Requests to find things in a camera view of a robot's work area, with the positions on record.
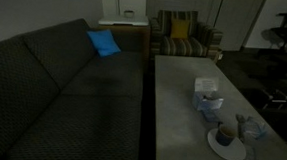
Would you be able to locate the blue cup cream inside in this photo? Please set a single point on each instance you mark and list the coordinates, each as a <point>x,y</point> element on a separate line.
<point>223,137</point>

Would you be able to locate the white round plate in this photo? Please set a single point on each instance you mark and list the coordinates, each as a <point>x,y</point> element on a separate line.
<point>233,154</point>

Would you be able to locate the striped armchair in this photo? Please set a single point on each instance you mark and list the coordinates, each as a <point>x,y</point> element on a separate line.
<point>182,45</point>

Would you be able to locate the blue throw pillow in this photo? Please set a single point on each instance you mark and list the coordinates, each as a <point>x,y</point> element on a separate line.
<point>103,42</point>

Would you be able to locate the white paper card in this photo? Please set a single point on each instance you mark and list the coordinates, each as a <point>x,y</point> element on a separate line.
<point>206,84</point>

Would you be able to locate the wooden side table white top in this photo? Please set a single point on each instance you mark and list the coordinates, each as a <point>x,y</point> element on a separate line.
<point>123,21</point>

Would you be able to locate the light blue tissue box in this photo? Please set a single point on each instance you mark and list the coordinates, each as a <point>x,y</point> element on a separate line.
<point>202,102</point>

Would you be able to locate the yellow cushion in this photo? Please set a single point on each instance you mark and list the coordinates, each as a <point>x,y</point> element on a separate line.
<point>180,28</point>

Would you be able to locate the small pale bowl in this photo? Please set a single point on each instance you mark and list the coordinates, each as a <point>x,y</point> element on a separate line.
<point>129,13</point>

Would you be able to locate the dark patterned fabric sofa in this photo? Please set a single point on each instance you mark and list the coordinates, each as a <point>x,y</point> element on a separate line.
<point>48,101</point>

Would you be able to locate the clear plastic wrapper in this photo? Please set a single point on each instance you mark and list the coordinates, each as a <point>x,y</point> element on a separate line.
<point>254,128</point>

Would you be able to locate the small dark flat packet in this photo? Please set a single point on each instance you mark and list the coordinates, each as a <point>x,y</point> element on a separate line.
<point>251,155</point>

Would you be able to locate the black robot stand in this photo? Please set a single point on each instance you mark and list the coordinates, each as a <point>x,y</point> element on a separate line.
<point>277,98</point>

